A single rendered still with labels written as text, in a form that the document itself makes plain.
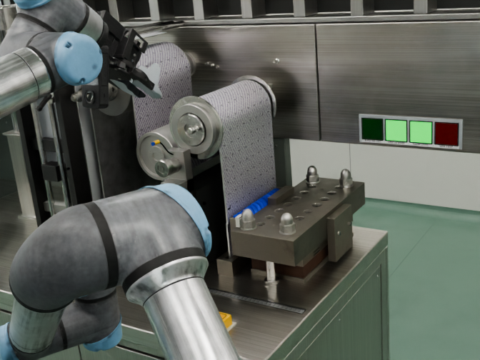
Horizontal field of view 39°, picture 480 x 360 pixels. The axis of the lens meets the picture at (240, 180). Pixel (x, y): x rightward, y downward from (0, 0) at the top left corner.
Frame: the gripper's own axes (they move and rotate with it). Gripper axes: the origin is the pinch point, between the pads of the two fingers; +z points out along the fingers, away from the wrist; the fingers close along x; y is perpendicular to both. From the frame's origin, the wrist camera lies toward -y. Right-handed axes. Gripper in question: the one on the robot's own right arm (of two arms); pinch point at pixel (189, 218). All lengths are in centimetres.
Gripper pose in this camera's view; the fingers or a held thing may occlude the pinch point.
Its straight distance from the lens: 146.1
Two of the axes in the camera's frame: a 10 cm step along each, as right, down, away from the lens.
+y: -0.8, -9.4, -3.2
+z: 5.3, -3.1, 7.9
